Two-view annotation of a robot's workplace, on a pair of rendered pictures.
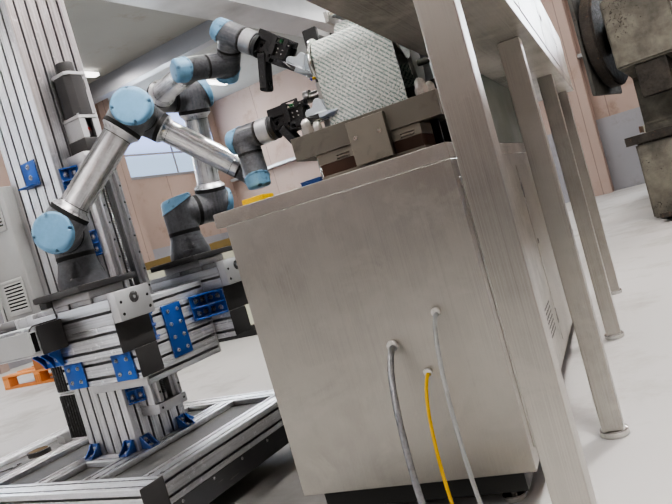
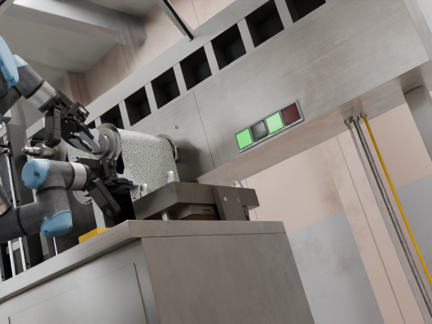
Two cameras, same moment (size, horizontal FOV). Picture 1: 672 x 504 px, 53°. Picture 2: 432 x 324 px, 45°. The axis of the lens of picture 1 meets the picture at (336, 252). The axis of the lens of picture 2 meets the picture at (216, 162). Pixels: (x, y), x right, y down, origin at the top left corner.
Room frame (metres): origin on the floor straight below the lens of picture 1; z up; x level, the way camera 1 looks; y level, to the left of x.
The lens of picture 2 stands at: (1.42, 1.32, 0.62)
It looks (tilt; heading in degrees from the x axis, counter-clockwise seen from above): 18 degrees up; 280
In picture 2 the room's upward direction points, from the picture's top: 16 degrees counter-clockwise
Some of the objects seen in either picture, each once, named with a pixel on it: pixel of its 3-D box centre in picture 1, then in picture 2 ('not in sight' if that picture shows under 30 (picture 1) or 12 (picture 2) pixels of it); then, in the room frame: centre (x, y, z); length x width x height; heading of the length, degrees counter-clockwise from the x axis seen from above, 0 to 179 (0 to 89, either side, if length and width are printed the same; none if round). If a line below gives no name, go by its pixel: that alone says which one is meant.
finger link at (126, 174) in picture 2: (319, 108); (128, 177); (1.93, -0.07, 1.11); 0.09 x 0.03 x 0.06; 65
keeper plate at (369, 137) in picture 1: (369, 139); (230, 204); (1.67, -0.16, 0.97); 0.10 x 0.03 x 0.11; 66
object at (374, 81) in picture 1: (363, 93); (155, 182); (1.89, -0.19, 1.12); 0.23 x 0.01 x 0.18; 66
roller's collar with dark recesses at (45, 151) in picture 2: not in sight; (45, 153); (2.23, -0.18, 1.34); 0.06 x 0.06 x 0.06; 66
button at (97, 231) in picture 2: (258, 200); (99, 236); (1.94, 0.17, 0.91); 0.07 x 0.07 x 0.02; 66
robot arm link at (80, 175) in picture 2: (267, 129); (72, 177); (2.02, 0.10, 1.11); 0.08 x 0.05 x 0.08; 156
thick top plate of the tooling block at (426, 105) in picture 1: (372, 127); (200, 204); (1.77, -0.18, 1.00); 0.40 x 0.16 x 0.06; 66
